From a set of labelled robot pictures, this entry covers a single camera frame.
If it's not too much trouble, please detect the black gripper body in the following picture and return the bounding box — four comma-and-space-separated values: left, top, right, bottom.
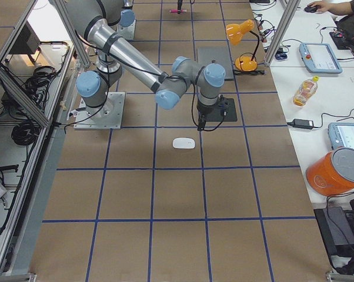
197, 102, 214, 125

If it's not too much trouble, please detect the pink marker pen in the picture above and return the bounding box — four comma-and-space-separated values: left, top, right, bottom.
169, 9, 187, 14

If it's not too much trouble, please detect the white computer mouse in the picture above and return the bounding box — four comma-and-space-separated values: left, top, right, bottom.
172, 137, 195, 149

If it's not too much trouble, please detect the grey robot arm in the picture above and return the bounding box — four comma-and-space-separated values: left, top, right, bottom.
65, 1, 228, 131
119, 1, 187, 28

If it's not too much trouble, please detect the black mousepad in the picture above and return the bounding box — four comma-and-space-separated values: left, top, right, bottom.
206, 98, 238, 122

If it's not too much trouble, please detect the black computer mouse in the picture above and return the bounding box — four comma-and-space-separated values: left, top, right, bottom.
303, 5, 320, 13

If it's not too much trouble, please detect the person's hand on mouse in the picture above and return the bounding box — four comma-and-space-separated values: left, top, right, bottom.
308, 1, 333, 13

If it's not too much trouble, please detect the grey closed laptop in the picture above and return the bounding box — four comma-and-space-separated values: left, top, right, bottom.
197, 46, 234, 81

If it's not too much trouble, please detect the orange desk lamp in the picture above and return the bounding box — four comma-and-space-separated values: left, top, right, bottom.
225, 19, 260, 72

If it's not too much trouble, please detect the black power adapter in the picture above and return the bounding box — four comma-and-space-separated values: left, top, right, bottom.
287, 119, 314, 130

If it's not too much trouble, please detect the orange juice bottle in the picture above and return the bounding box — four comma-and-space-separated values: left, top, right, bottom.
293, 76, 320, 106

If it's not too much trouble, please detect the far blue teach pendant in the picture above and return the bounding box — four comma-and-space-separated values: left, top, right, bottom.
299, 43, 342, 74

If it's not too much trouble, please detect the blue teach pendant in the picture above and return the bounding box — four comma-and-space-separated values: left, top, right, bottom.
328, 122, 354, 149
299, 43, 342, 74

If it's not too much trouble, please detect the orange bucket grey lid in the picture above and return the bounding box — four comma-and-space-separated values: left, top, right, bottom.
306, 147, 354, 196

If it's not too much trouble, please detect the near blue teach pendant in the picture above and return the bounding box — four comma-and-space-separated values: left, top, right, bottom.
328, 122, 354, 149

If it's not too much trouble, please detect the black box on floor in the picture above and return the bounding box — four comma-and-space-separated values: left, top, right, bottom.
314, 207, 354, 257

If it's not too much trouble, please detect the black lamp cable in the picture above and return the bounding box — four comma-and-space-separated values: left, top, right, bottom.
233, 68, 267, 76

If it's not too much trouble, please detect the aluminium frame post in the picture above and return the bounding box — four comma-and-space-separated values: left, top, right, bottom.
264, 0, 300, 67

